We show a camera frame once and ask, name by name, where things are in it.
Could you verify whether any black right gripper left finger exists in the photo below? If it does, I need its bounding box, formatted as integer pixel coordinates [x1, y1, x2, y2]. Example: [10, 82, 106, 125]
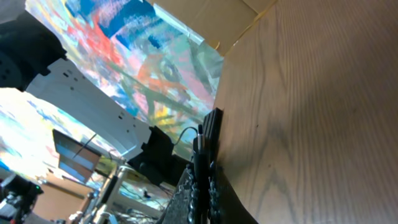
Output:
[156, 164, 198, 224]

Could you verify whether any black charging cable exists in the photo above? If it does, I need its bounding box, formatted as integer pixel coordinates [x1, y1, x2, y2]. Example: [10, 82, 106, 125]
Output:
[172, 124, 210, 224]

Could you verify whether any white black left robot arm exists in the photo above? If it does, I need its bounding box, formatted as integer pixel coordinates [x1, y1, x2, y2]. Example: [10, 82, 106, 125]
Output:
[1, 10, 189, 185]

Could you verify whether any colourful painted backdrop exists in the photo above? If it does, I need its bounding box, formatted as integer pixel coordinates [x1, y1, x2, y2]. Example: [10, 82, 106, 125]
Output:
[1, 1, 223, 177]

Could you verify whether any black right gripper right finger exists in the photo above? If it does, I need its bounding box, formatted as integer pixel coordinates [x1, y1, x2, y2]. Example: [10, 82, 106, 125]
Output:
[208, 162, 257, 224]

